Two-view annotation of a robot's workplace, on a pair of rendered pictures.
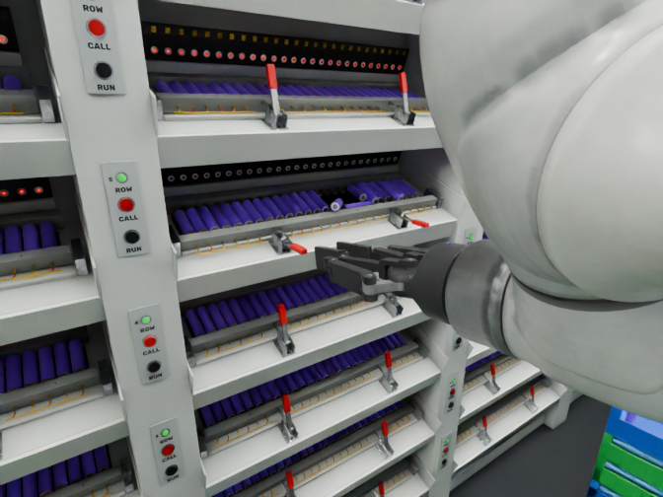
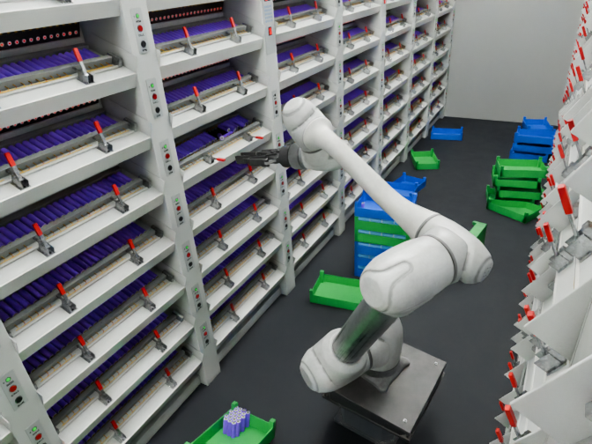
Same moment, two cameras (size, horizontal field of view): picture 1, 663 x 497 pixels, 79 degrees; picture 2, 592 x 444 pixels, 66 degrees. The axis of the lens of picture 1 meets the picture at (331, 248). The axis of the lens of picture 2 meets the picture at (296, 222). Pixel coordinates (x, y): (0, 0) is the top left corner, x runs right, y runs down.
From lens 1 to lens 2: 1.19 m
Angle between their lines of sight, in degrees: 25
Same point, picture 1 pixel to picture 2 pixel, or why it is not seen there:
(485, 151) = (296, 134)
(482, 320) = (298, 162)
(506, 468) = (319, 260)
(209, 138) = (185, 123)
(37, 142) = (144, 140)
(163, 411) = (184, 238)
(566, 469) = (348, 250)
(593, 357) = (317, 161)
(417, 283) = (279, 158)
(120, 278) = (167, 184)
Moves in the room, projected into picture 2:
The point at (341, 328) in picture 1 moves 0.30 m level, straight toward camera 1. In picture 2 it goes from (234, 194) to (260, 223)
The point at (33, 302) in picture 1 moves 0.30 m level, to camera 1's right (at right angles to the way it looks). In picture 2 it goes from (144, 199) to (230, 178)
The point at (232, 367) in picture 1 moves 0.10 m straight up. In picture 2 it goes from (200, 218) to (196, 195)
